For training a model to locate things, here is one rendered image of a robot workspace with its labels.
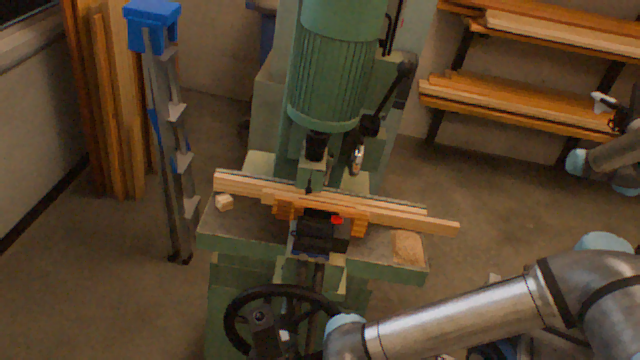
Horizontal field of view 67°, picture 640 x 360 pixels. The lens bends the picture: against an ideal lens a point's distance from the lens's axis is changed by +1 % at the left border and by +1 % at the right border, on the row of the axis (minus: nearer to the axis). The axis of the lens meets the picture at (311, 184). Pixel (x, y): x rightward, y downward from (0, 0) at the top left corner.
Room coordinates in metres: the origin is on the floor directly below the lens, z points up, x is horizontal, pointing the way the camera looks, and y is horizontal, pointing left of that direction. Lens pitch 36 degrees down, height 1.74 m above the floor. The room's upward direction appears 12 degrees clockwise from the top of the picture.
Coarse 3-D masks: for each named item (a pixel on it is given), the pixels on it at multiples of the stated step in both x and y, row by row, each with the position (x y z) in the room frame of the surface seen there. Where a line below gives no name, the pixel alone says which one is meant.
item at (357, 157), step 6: (360, 138) 1.18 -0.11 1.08; (360, 144) 1.16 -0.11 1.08; (354, 150) 1.18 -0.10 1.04; (360, 150) 1.14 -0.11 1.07; (354, 156) 1.14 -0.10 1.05; (360, 156) 1.13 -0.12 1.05; (354, 162) 1.13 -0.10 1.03; (360, 162) 1.13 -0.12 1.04; (354, 168) 1.12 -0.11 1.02; (360, 168) 1.13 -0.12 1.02; (354, 174) 1.13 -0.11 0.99
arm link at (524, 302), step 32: (576, 256) 0.49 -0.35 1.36; (608, 256) 0.47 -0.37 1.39; (480, 288) 0.49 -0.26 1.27; (512, 288) 0.47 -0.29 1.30; (544, 288) 0.46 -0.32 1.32; (576, 288) 0.44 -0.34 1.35; (352, 320) 0.51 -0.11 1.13; (384, 320) 0.48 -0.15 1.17; (416, 320) 0.47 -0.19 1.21; (448, 320) 0.46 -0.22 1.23; (480, 320) 0.45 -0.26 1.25; (512, 320) 0.44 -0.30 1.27; (544, 320) 0.44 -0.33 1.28; (576, 320) 0.43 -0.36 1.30; (352, 352) 0.45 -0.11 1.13; (384, 352) 0.44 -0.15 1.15; (416, 352) 0.44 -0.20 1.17; (448, 352) 0.44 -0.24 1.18
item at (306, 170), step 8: (304, 144) 1.11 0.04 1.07; (304, 152) 1.07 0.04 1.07; (304, 160) 1.03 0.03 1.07; (304, 168) 1.00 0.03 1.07; (312, 168) 1.00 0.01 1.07; (320, 168) 1.01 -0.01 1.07; (296, 176) 1.00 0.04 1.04; (304, 176) 1.00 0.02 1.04; (312, 176) 1.00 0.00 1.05; (320, 176) 1.00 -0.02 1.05; (296, 184) 1.00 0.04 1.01; (304, 184) 1.00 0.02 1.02; (312, 184) 1.00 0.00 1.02; (320, 184) 1.00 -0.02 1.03
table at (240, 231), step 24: (216, 192) 1.04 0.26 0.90; (216, 216) 0.94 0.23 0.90; (240, 216) 0.96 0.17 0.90; (264, 216) 0.98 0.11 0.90; (216, 240) 0.87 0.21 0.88; (240, 240) 0.88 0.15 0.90; (264, 240) 0.89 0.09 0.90; (360, 240) 0.96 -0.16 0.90; (384, 240) 0.98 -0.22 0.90; (360, 264) 0.89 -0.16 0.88; (384, 264) 0.89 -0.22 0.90; (408, 264) 0.91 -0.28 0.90
